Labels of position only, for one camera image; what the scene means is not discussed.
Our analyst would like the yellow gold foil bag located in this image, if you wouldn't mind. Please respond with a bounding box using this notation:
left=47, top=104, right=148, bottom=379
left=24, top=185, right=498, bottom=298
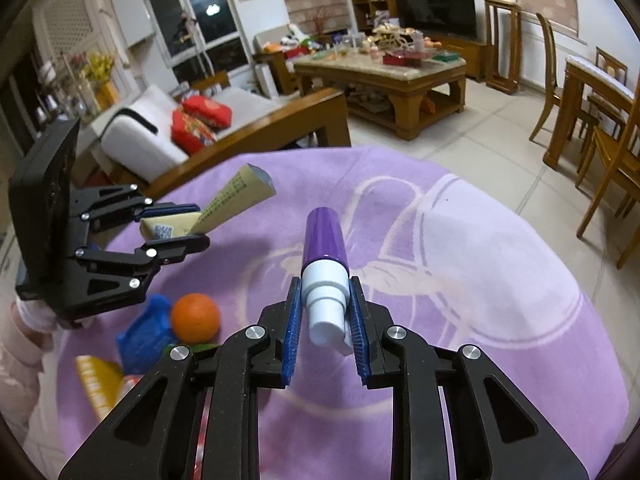
left=75, top=356, right=124, bottom=422

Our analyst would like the orange fruit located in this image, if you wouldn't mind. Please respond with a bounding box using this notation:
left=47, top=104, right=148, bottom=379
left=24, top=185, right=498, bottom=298
left=170, top=292, right=221, bottom=344

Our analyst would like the blue foil packet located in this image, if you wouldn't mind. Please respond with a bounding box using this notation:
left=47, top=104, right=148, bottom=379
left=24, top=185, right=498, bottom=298
left=116, top=295, right=177, bottom=375

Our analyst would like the green gum box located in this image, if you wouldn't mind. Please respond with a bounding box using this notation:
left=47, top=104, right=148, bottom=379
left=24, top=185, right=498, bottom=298
left=190, top=342, right=219, bottom=353

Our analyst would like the purple white tube bottle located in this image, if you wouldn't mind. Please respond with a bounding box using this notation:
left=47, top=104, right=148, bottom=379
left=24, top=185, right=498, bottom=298
left=302, top=207, right=352, bottom=356

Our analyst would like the red snack box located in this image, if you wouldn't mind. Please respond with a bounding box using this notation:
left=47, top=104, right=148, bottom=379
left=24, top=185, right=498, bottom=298
left=117, top=374, right=142, bottom=401

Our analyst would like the beige jacket forearm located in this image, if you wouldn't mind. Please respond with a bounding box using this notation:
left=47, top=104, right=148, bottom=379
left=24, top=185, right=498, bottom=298
left=0, top=296, right=58, bottom=444

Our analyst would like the wooden sofa with cushions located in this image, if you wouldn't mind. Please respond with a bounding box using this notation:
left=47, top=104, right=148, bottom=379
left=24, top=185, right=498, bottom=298
left=92, top=73, right=352, bottom=198

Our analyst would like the red cushion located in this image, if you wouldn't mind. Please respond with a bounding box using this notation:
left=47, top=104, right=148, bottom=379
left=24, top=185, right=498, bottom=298
left=171, top=94, right=232, bottom=156

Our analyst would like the yellow flower vase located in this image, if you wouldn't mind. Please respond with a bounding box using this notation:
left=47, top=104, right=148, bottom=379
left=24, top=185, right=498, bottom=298
left=81, top=51, right=119, bottom=112

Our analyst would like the purple tablecloth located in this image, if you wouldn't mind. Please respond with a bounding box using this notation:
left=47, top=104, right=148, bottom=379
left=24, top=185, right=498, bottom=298
left=56, top=148, right=629, bottom=479

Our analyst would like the wooden coffee table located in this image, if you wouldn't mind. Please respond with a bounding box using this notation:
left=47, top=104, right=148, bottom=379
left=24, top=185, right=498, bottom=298
left=293, top=51, right=466, bottom=141

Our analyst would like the wooden dining chair near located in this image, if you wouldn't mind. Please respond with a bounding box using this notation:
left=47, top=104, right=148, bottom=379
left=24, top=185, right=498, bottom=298
left=575, top=89, right=639, bottom=238

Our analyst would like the wooden dining chair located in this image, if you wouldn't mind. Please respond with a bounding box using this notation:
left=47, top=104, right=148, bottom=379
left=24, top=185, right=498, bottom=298
left=579, top=45, right=629, bottom=141
left=575, top=89, right=639, bottom=238
left=528, top=12, right=600, bottom=143

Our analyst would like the wooden dining chair left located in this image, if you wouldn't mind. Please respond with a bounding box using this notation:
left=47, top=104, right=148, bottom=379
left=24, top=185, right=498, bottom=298
left=528, top=12, right=600, bottom=143

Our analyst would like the wooden tv cabinet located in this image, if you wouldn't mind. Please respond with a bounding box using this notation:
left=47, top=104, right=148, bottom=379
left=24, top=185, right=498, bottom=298
left=431, top=35, right=487, bottom=82

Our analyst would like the black flat television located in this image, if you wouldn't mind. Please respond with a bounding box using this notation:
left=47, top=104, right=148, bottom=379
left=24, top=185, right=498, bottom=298
left=396, top=0, right=477, bottom=39

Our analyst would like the wooden dining table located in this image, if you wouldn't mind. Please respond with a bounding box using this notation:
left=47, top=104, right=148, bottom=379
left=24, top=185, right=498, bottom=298
left=542, top=55, right=637, bottom=172

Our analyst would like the tall wooden plant stand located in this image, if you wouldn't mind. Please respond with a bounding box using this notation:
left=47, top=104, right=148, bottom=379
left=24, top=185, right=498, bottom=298
left=484, top=0, right=523, bottom=94

